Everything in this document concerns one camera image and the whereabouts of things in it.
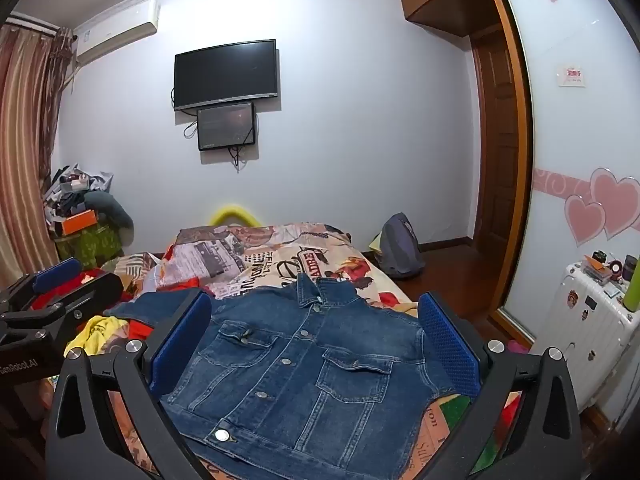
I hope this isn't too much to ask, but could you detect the black wall television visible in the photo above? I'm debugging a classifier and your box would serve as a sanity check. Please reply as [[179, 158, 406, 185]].
[[172, 39, 280, 112]]

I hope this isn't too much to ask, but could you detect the red cloth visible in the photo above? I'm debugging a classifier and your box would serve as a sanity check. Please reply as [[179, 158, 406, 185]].
[[125, 284, 217, 342]]

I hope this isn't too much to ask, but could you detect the white heart-print sliding door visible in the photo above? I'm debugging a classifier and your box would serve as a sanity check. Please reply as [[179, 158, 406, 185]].
[[495, 0, 640, 333]]

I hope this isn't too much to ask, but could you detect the yellow curved foam tube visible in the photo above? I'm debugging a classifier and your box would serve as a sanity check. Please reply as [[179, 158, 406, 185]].
[[210, 204, 263, 228]]

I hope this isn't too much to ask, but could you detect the blue denim jacket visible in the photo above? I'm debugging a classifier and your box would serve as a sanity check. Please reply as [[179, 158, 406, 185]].
[[107, 274, 473, 480]]

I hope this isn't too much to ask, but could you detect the striped brown curtain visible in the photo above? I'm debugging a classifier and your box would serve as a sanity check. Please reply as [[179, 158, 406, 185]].
[[0, 15, 76, 293]]

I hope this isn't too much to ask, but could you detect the green patterned cloth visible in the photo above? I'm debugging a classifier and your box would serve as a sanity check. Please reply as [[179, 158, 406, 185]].
[[54, 220, 125, 272]]

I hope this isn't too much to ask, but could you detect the printed blanket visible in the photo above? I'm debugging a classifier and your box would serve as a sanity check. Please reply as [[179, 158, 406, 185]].
[[40, 221, 521, 480]]

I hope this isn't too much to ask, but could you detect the orange box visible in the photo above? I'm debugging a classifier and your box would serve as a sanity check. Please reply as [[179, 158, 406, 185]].
[[61, 210, 100, 237]]

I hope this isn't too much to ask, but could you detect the pile of clutter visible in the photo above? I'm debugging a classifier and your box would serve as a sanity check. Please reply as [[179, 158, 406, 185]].
[[42, 162, 116, 221]]

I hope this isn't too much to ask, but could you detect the small red and white sticker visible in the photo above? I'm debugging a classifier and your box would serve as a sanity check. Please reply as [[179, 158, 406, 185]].
[[558, 64, 586, 88]]

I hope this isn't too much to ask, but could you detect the white suitcase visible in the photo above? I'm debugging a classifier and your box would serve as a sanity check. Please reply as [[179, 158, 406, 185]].
[[530, 255, 640, 411]]

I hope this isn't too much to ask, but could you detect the yellow cloth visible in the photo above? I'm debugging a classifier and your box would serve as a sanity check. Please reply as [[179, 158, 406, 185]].
[[64, 315, 127, 359]]

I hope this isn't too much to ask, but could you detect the green bottle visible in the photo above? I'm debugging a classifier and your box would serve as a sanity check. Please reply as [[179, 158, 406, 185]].
[[621, 265, 640, 314]]

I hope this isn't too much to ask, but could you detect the small black wall monitor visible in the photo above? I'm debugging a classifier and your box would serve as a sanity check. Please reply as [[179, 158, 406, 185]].
[[196, 102, 258, 152]]

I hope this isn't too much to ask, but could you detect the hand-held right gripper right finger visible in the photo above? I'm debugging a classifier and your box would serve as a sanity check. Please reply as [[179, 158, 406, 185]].
[[417, 291, 583, 480]]

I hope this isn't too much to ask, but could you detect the dark grey plush cushion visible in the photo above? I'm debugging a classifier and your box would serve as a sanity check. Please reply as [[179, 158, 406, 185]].
[[84, 191, 136, 247]]

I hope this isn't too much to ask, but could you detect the grey backpack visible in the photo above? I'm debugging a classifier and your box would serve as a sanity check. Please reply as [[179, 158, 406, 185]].
[[379, 212, 427, 281]]

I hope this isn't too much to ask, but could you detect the red plush toy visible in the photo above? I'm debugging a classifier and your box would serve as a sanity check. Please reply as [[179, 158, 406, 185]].
[[27, 267, 113, 313]]

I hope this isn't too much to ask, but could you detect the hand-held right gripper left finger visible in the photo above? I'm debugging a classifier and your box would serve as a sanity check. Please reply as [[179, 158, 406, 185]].
[[45, 290, 213, 480]]

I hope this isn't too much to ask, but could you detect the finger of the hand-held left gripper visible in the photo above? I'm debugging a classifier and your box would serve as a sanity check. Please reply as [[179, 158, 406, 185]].
[[30, 271, 125, 357], [0, 257, 85, 311]]

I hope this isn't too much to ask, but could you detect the white air conditioner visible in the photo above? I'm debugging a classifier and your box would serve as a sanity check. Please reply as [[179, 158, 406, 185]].
[[74, 0, 162, 67]]

